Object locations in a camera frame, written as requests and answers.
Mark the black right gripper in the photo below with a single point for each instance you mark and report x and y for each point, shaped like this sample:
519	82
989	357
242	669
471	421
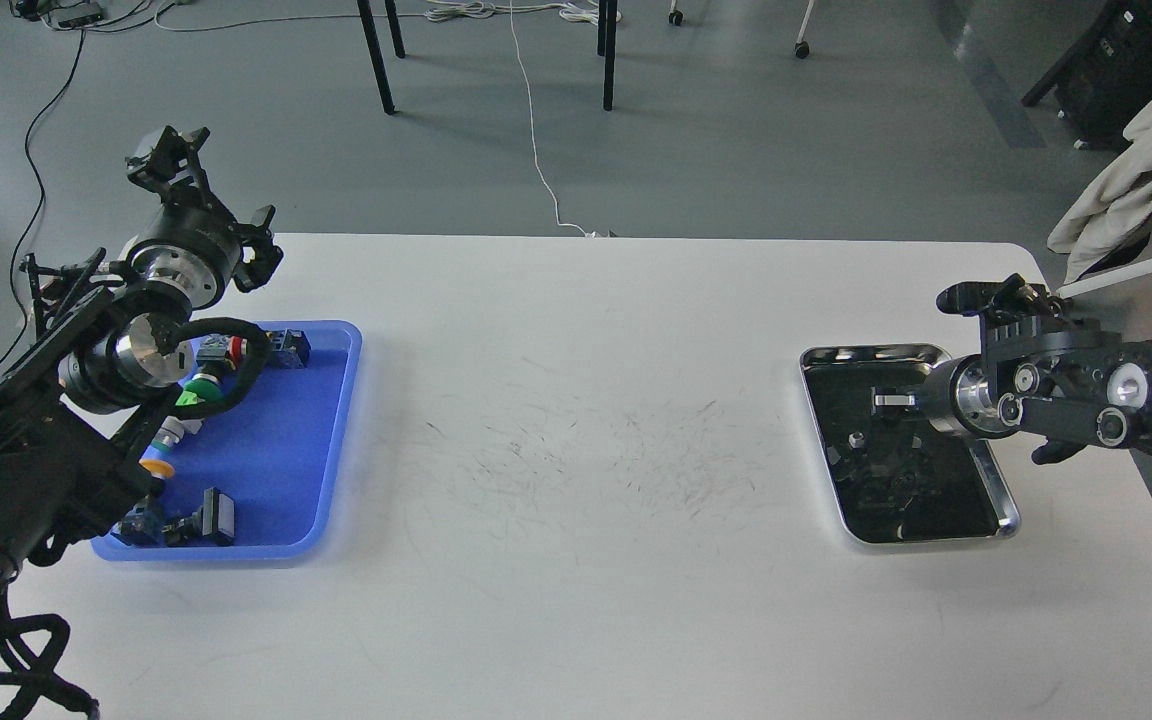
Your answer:
1024	332

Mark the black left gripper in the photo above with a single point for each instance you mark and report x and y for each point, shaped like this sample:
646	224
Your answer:
192	242

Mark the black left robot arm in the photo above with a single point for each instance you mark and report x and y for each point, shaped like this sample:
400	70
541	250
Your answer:
117	352

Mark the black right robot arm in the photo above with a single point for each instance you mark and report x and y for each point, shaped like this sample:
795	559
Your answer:
1110	407

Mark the shiny metal tray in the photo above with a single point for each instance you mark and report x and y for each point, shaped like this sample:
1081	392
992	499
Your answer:
911	483

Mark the black table leg left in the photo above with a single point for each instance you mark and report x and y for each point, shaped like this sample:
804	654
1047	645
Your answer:
373	44

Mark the black table leg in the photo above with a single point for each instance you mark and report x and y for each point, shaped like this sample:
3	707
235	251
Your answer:
373	44
606	41

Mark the blue plastic tray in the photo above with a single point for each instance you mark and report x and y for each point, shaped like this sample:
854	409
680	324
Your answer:
276	454

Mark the beige cloth on chair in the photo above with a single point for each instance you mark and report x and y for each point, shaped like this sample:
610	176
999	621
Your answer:
1110	221

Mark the black cabinet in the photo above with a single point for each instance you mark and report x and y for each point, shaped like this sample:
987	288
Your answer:
1105	78

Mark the black table leg right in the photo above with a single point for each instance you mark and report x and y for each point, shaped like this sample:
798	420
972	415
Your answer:
606	41

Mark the red push button switch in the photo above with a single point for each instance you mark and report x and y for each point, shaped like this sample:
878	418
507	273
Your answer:
271	348

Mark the green push button switch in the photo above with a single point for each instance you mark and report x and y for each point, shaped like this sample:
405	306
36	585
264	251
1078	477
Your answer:
201	388

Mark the light green selector switch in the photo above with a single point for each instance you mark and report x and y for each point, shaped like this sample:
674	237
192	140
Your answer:
170	434

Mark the yellow push button switch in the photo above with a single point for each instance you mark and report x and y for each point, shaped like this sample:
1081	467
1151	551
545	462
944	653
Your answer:
161	472

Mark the black square button switch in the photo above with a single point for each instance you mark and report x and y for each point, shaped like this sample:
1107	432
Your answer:
214	521

